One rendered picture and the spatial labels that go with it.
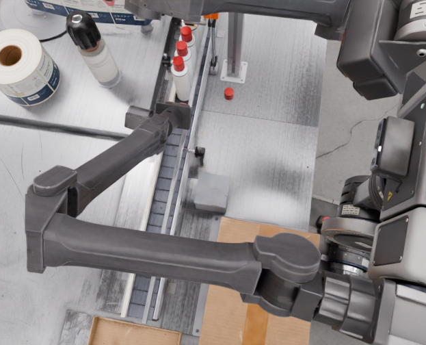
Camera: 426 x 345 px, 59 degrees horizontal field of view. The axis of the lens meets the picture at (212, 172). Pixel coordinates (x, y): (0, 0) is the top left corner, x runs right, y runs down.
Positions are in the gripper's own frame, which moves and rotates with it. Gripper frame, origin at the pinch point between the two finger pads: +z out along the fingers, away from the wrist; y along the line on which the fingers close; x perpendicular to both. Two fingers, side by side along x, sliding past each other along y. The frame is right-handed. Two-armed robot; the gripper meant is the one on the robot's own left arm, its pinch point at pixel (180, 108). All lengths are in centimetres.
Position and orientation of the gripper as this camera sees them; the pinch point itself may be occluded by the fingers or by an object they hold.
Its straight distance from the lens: 116.7
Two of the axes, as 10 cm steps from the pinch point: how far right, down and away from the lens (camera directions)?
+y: -9.8, -1.7, 1.2
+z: 1.8, -4.0, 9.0
